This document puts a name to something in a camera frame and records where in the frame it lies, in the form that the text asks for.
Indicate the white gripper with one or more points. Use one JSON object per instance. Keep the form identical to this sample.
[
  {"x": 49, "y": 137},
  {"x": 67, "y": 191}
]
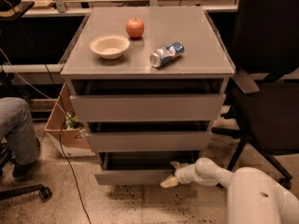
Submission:
[{"x": 181, "y": 174}]

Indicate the grey bottom drawer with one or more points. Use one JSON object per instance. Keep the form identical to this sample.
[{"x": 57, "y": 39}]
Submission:
[{"x": 141, "y": 168}]

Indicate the grey drawer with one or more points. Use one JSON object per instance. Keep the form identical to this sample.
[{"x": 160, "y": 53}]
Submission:
[
  {"x": 148, "y": 141},
  {"x": 136, "y": 108},
  {"x": 141, "y": 168}
]

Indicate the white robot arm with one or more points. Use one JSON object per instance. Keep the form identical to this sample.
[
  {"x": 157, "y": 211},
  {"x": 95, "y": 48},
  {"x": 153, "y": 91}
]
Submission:
[{"x": 253, "y": 197}]

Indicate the grey middle drawer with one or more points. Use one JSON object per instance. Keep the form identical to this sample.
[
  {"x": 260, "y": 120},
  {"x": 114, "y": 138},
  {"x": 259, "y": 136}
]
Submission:
[{"x": 148, "y": 141}]

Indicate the grey top drawer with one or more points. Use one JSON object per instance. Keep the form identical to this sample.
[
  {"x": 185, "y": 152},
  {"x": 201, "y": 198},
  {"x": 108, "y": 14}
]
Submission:
[{"x": 136, "y": 108}]

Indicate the grey drawer cabinet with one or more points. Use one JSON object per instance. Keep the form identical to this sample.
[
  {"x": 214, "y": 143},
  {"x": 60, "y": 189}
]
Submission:
[{"x": 203, "y": 68}]

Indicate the cardboard box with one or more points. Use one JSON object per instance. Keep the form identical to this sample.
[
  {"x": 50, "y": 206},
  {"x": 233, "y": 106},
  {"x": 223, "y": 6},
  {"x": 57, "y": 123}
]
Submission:
[{"x": 69, "y": 142}]

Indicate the green item in box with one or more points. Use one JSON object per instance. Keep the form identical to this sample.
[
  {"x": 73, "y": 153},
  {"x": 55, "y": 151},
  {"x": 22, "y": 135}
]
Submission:
[{"x": 70, "y": 121}]

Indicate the crushed blue soda can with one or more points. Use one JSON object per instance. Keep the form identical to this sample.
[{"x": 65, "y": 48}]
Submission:
[{"x": 162, "y": 56}]

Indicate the black chair base left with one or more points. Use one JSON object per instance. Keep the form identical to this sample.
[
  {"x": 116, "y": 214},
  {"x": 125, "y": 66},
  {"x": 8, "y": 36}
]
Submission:
[{"x": 6, "y": 156}]

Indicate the white paper bowl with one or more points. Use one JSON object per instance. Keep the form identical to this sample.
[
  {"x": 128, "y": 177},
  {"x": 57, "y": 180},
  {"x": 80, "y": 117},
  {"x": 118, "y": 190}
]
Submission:
[{"x": 110, "y": 47}]

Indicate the black shoe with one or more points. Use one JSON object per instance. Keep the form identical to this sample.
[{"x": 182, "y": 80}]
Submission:
[{"x": 23, "y": 169}]

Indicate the red apple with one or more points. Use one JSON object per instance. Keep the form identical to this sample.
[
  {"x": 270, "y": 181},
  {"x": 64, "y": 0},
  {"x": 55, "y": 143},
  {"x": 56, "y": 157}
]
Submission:
[{"x": 135, "y": 27}]

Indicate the black office chair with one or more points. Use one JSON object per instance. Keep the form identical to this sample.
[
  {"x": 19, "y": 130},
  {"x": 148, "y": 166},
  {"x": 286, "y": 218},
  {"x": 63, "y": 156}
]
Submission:
[{"x": 265, "y": 48}]

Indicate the person leg in jeans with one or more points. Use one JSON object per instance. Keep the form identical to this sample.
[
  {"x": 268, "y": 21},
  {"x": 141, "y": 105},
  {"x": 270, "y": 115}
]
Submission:
[{"x": 17, "y": 127}]

